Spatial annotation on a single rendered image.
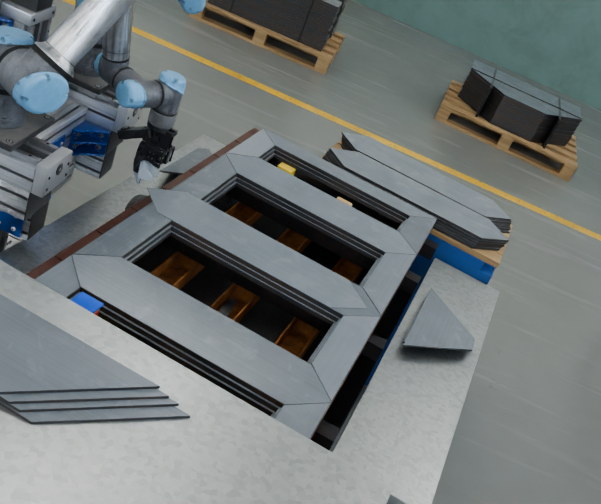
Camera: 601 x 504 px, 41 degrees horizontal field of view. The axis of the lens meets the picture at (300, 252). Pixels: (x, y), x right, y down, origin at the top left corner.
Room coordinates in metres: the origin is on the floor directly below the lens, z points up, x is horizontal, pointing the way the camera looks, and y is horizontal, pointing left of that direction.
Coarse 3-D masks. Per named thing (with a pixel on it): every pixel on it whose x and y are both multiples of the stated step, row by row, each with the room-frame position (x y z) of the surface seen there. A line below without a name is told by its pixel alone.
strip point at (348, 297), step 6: (348, 282) 2.01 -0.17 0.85; (348, 288) 1.98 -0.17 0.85; (354, 288) 1.99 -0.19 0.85; (342, 294) 1.94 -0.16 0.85; (348, 294) 1.95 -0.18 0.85; (354, 294) 1.96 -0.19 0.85; (336, 300) 1.89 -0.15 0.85; (342, 300) 1.91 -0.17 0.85; (348, 300) 1.92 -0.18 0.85; (354, 300) 1.93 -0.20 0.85; (360, 300) 1.95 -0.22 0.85; (330, 306) 1.85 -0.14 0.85; (336, 306) 1.87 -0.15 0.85; (342, 306) 1.88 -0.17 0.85; (348, 306) 1.89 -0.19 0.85; (354, 306) 1.90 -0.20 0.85; (360, 306) 1.92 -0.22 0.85; (366, 306) 1.93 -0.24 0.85
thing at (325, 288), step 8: (328, 272) 2.02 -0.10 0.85; (320, 280) 1.96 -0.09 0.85; (328, 280) 1.98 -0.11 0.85; (336, 280) 1.99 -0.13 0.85; (344, 280) 2.01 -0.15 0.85; (312, 288) 1.90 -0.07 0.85; (320, 288) 1.92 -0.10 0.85; (328, 288) 1.94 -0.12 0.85; (336, 288) 1.95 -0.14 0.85; (312, 296) 1.86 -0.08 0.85; (320, 296) 1.88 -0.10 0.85; (328, 296) 1.90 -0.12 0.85; (336, 296) 1.91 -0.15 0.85; (328, 304) 1.86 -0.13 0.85
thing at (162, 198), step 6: (156, 192) 2.04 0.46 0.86; (162, 192) 2.05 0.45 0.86; (168, 192) 2.07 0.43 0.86; (174, 192) 2.08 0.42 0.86; (180, 192) 2.10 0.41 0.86; (186, 192) 2.11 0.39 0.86; (156, 198) 2.01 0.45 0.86; (162, 198) 2.02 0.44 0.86; (168, 198) 2.04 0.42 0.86; (174, 198) 2.05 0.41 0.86; (156, 204) 1.98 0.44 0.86; (162, 204) 1.99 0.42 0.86; (168, 204) 2.00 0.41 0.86; (156, 210) 1.95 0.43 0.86
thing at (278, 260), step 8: (272, 248) 2.01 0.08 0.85; (280, 248) 2.03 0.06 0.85; (288, 248) 2.05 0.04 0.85; (264, 256) 1.95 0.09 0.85; (272, 256) 1.97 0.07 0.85; (280, 256) 1.99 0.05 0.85; (288, 256) 2.01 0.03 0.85; (296, 256) 2.03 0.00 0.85; (256, 264) 1.90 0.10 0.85; (264, 264) 1.92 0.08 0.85; (272, 264) 1.93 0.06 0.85; (280, 264) 1.95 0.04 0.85; (288, 264) 1.97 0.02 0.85; (272, 272) 1.89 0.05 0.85; (280, 272) 1.91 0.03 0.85
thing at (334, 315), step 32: (288, 160) 2.68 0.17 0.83; (224, 192) 2.27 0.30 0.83; (256, 192) 2.35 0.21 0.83; (352, 192) 2.64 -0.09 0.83; (320, 224) 2.31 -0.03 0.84; (128, 256) 1.70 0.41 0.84; (224, 256) 1.89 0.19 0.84; (288, 288) 1.87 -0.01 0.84; (128, 320) 1.47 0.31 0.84; (192, 352) 1.44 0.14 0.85; (224, 384) 1.41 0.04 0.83
